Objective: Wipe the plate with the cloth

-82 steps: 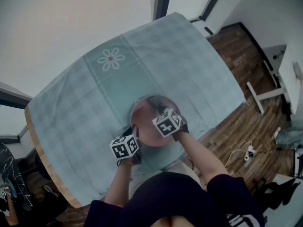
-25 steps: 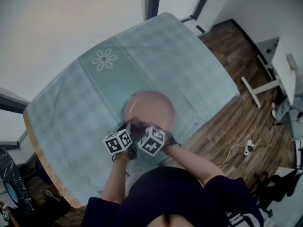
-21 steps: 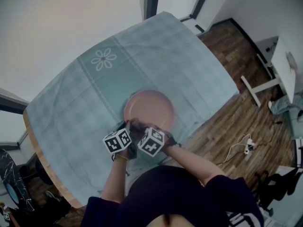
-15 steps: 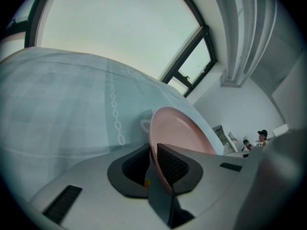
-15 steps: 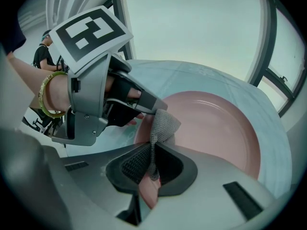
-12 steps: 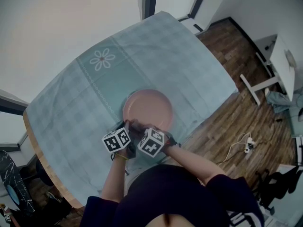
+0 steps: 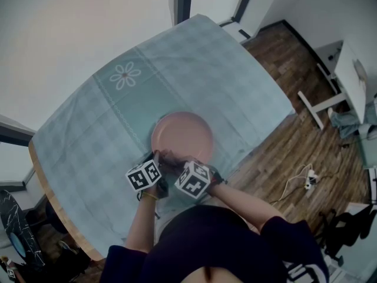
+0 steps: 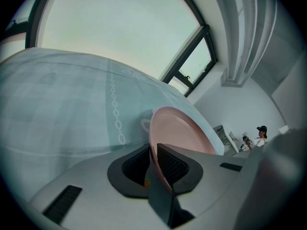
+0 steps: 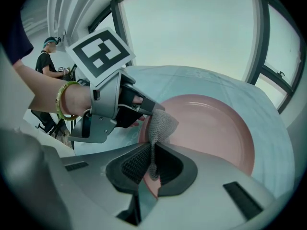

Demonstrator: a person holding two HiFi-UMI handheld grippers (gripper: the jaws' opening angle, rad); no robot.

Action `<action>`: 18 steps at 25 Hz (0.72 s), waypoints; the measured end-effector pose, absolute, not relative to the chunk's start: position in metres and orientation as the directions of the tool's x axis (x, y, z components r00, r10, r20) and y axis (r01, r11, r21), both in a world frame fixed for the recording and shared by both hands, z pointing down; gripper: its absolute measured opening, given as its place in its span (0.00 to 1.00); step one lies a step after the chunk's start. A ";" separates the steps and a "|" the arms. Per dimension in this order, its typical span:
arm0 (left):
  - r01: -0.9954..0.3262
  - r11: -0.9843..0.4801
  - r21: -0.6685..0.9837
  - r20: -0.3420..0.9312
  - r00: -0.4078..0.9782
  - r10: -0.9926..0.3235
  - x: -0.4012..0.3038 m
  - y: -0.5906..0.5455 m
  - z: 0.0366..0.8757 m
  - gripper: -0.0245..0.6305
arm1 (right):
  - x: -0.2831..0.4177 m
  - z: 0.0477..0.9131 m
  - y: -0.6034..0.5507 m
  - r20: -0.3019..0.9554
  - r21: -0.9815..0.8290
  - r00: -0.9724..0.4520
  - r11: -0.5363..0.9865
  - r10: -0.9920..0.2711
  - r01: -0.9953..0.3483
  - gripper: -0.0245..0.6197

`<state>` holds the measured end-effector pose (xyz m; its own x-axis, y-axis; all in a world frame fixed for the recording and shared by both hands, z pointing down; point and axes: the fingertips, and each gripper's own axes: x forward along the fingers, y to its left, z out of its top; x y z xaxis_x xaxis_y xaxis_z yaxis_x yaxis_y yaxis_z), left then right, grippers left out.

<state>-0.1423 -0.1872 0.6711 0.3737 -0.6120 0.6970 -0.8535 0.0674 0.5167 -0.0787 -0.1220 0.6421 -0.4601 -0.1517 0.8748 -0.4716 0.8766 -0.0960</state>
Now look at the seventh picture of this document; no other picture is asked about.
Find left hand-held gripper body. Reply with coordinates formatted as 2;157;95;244
125;159;169;200

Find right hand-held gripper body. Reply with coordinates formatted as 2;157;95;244
174;160;211;199

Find big pink plate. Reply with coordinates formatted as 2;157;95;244
151;111;214;166

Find person's right forearm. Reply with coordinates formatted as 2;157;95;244
210;183;286;235

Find person's left forearm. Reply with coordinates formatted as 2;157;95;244
125;192;157;253

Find blue round dish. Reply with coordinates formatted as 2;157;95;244
9;233;27;258

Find light green checked tablecloth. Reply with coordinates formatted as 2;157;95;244
31;13;295;259

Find person's dark shirt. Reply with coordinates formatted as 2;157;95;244
100;205;329;283

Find wooden table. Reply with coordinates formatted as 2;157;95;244
28;140;105;262

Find white power strip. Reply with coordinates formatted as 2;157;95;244
305;169;320;190

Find black marble round table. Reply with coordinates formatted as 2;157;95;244
0;189;45;272

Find black office chair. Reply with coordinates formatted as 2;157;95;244
316;205;377;265

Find teal cabinet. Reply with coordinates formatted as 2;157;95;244
358;128;377;169

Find white desk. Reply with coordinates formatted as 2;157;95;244
297;40;369;131

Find grey item on desk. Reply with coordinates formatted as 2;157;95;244
352;59;368;84

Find white cable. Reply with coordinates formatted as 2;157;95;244
269;163;313;203

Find dark window frame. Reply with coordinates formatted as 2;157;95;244
169;0;259;26

